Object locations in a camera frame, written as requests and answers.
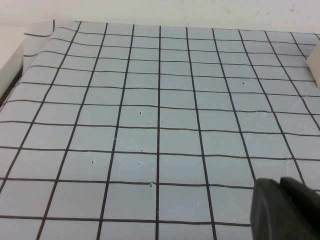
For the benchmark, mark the blue-grey grid mat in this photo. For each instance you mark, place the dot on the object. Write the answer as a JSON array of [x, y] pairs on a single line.
[[150, 125]]

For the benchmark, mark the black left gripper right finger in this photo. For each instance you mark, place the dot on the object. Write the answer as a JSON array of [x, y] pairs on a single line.
[[305, 212]]

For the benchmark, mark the cream fabric pencil case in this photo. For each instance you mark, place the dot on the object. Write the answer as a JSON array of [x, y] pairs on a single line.
[[315, 65]]

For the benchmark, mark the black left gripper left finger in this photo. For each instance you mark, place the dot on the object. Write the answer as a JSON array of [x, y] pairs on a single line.
[[268, 212]]

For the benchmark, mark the white side board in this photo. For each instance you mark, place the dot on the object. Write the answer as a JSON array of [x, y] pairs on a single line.
[[10, 55]]

